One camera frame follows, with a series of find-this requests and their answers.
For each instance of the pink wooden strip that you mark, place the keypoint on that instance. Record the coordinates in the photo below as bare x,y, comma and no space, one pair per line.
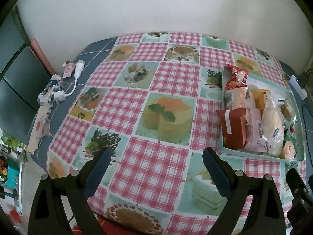
40,53

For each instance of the pink checkered printed tablecloth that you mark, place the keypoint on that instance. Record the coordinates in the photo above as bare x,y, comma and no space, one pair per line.
156,151

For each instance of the round white bun packet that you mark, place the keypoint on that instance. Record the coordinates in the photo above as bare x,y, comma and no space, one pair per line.
272,124

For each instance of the flat orange print wrapper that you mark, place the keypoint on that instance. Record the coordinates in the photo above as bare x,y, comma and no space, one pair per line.
39,127

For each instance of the dark red snack packet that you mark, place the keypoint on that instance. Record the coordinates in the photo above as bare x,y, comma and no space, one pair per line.
233,127

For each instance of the small pink sachet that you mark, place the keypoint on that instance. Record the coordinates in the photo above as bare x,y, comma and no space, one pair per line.
68,71

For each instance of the peach bread packet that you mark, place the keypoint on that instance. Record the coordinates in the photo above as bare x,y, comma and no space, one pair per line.
236,99

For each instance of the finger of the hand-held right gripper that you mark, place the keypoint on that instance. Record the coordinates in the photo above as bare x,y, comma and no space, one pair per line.
302,200

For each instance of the dark glass cabinet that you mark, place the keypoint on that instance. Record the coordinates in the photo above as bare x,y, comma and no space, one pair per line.
14,78

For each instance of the crumpled blue white wrapper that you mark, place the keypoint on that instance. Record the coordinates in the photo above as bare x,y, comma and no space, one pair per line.
50,90

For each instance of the small jelly cup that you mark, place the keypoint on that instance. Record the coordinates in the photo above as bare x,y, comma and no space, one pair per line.
289,150

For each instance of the blue grid tablecloth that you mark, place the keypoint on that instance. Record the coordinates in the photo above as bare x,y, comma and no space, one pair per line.
95,51

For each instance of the white power strip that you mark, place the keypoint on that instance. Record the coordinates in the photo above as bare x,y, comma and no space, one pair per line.
297,85

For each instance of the black power adapter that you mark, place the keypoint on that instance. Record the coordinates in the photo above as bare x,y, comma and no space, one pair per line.
304,79

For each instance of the clear cracker packet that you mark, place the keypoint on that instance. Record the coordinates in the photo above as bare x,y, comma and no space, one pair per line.
287,110

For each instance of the pink snack packet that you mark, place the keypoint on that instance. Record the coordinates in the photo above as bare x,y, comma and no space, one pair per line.
255,129

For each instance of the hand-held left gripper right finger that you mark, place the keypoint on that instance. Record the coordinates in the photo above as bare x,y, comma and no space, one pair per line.
216,173

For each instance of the red date snack packet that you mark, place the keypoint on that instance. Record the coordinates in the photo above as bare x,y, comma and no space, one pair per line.
236,77

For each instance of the teal cardboard box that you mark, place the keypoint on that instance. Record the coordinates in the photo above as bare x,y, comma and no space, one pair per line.
299,117

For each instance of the yellow soft bread packet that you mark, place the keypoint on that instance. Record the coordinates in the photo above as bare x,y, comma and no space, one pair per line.
260,99

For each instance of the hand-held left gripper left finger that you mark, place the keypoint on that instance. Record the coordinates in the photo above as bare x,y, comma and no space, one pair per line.
97,173

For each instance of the teal plastic box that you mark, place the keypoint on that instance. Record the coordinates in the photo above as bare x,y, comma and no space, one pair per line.
13,173

